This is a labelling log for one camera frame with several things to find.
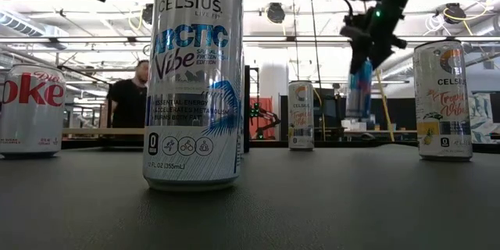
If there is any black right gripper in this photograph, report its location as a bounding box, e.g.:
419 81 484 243
350 0 415 76

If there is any blue silver Red Bull can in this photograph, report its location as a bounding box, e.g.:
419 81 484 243
345 57 375 120

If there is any Celsius Tropical Vibe can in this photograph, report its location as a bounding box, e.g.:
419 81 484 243
412 39 474 162
287 80 315 152

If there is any Celsius Arctic Vibe can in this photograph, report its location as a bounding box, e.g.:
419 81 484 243
142 0 245 192

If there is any silver Diet Coke can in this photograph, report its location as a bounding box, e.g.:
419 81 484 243
0 63 67 160

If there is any black partition panel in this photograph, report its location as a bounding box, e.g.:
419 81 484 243
370 96 416 131

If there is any black monitor screen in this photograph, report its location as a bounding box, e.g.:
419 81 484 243
313 85 348 129

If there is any wooden background workbench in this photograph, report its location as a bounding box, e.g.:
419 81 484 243
314 127 416 141

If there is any white round column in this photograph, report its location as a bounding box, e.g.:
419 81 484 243
259 61 290 141

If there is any person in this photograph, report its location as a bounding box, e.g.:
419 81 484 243
105 59 150 129

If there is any marbled patterned panel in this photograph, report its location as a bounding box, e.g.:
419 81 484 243
468 92 495 145

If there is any black table mat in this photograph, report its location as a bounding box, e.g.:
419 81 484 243
0 143 500 250

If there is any black ceiling cable reel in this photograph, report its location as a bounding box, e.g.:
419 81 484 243
443 2 467 24
266 2 287 25
141 2 155 25

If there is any yellow hanging cord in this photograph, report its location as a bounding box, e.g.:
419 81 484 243
374 68 395 142

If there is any silver ventilation duct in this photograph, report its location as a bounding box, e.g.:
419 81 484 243
0 9 70 50

